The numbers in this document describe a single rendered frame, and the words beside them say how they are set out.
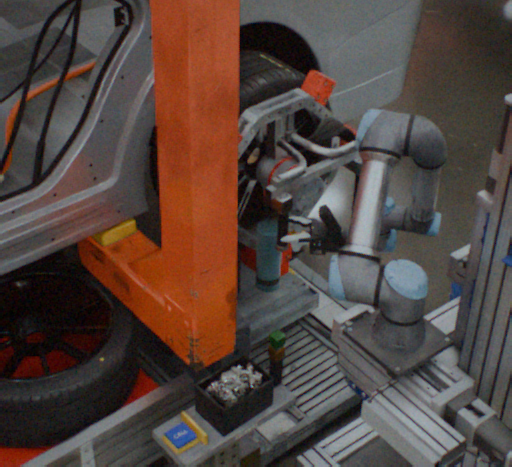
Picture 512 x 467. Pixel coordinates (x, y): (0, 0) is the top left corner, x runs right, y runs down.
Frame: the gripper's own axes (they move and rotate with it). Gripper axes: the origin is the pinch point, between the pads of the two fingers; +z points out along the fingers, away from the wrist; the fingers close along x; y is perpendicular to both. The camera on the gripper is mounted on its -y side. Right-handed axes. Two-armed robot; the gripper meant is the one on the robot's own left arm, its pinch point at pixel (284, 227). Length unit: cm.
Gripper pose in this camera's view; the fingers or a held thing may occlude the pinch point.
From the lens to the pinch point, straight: 311.1
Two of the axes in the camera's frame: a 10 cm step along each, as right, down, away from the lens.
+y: -0.2, 8.0, 6.0
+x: 0.9, -6.0, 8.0
